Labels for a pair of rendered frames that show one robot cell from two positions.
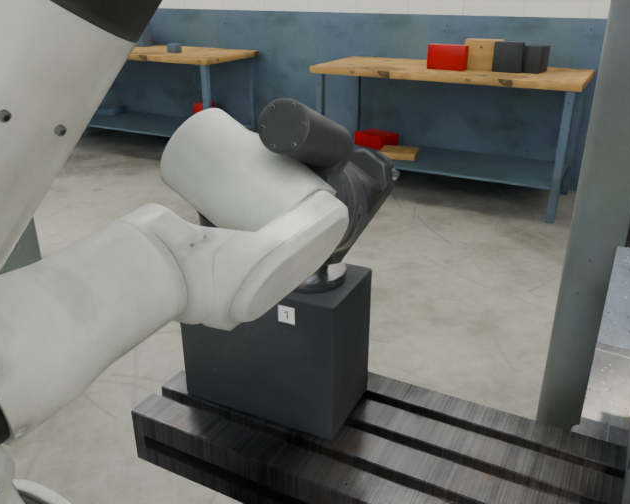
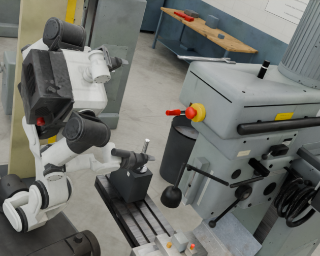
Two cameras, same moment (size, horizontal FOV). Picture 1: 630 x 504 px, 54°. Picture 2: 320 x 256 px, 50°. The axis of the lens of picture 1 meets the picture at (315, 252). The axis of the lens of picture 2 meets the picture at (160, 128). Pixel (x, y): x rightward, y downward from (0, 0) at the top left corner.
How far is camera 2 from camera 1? 1.23 m
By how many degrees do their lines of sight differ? 19
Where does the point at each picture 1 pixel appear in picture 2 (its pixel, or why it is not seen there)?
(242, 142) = (110, 150)
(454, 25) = not seen: outside the picture
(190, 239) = (93, 161)
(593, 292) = not seen: hidden behind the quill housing
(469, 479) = (144, 225)
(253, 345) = (122, 176)
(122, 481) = not seen: hidden behind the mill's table
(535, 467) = (159, 231)
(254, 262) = (98, 167)
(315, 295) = (134, 173)
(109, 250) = (84, 158)
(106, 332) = (78, 166)
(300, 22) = (282, 47)
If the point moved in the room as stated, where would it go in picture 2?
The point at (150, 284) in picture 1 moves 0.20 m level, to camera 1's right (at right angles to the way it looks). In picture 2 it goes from (86, 164) to (123, 187)
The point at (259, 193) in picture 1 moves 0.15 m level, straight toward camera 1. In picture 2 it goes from (107, 158) to (88, 173)
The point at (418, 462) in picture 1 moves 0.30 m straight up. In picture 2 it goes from (138, 216) to (153, 173)
